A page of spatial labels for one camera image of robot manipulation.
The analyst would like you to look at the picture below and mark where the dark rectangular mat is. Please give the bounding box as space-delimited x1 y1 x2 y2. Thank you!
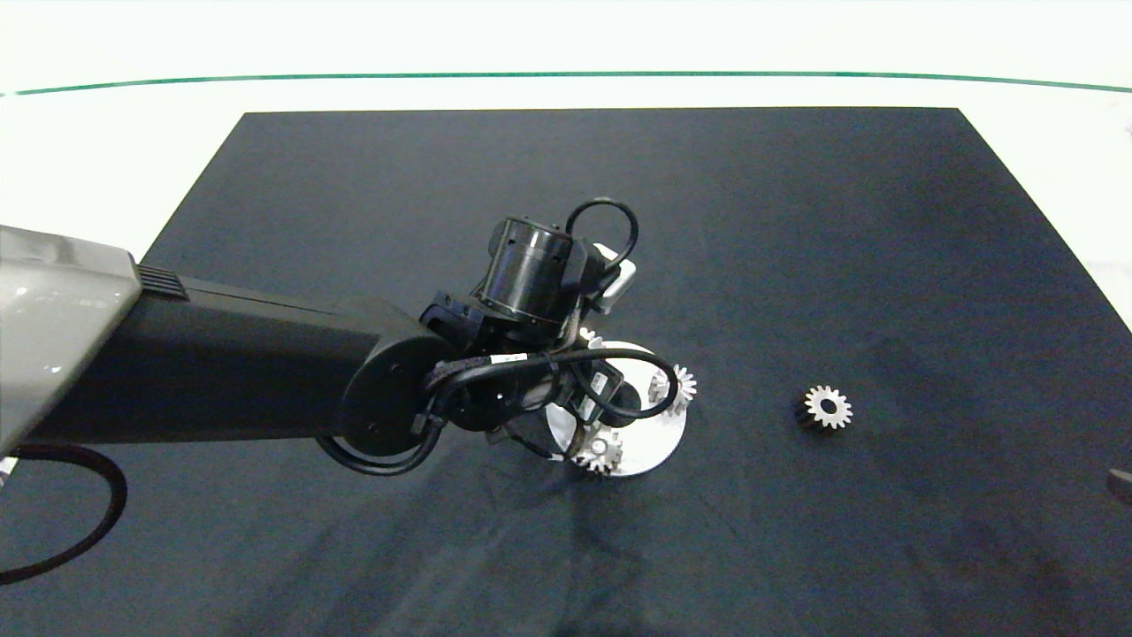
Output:
0 107 1132 637

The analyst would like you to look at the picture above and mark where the boxy shiny wrist camera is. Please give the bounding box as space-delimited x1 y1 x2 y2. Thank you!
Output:
591 242 639 316

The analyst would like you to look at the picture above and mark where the large steel gear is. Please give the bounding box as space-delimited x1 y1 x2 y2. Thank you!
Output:
573 428 625 478

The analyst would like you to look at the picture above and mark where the black cable loop with tags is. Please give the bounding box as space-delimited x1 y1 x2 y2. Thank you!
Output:
564 197 640 266
315 416 445 478
432 347 680 422

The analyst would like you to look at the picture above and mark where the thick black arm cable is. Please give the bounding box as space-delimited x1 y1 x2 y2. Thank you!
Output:
0 442 129 587

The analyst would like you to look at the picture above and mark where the round white plate with pins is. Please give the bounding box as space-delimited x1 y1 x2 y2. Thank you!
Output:
545 340 689 480

